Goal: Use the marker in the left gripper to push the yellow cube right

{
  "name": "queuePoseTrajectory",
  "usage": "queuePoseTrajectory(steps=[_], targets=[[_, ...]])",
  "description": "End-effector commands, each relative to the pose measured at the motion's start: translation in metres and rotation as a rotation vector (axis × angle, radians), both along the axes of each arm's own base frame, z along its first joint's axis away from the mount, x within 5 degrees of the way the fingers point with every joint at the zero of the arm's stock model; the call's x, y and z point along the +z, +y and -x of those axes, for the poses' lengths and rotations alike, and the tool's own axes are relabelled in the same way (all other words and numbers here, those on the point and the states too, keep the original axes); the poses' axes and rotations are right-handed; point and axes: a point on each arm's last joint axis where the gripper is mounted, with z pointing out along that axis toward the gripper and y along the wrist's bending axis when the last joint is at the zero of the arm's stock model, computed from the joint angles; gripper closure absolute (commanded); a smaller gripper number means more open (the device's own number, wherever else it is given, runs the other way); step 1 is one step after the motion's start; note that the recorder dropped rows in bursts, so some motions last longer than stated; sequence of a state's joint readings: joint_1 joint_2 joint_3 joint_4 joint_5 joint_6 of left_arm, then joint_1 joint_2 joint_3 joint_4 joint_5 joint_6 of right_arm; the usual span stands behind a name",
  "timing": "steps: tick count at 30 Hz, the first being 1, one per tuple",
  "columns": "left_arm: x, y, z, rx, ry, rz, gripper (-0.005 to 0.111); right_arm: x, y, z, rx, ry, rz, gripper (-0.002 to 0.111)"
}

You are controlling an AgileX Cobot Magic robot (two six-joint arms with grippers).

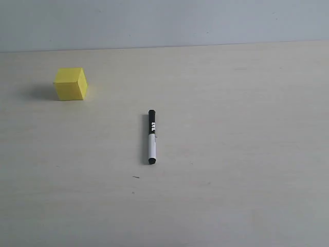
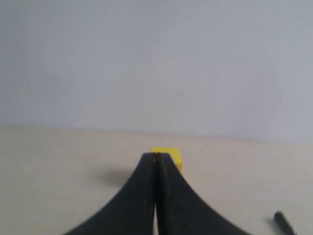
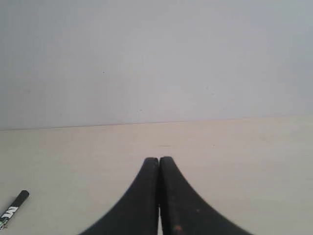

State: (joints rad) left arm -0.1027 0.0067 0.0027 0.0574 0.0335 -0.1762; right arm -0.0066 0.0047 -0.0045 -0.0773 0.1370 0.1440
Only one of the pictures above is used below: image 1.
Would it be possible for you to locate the black and white marker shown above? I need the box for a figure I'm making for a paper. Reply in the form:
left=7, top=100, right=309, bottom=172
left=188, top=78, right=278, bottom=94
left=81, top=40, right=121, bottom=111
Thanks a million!
left=148, top=110, right=156, bottom=165

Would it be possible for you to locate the yellow cube block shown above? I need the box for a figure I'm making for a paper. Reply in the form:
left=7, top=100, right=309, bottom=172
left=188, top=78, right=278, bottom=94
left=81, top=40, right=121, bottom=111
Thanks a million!
left=53, top=67, right=88, bottom=101

